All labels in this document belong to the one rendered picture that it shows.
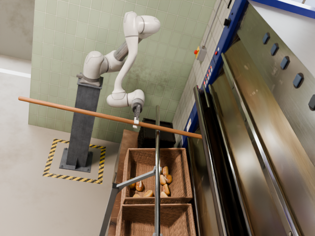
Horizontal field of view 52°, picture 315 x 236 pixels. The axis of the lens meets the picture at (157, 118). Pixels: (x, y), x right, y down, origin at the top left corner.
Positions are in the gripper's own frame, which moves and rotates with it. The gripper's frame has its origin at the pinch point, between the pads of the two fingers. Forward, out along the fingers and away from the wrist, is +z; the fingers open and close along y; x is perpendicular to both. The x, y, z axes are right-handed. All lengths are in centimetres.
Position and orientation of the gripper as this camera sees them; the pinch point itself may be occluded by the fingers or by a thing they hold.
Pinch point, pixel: (136, 122)
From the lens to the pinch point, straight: 227.1
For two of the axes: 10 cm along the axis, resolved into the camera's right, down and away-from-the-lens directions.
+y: -2.6, 8.0, 5.5
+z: 0.0, 5.7, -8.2
